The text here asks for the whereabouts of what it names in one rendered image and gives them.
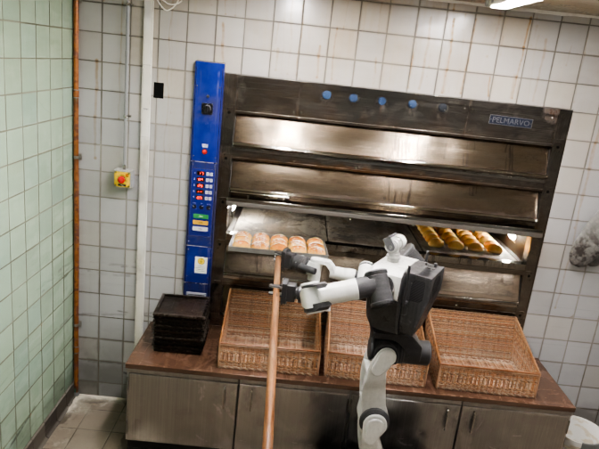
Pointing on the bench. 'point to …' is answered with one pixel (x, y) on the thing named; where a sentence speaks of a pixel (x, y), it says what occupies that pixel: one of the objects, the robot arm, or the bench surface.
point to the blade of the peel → (273, 250)
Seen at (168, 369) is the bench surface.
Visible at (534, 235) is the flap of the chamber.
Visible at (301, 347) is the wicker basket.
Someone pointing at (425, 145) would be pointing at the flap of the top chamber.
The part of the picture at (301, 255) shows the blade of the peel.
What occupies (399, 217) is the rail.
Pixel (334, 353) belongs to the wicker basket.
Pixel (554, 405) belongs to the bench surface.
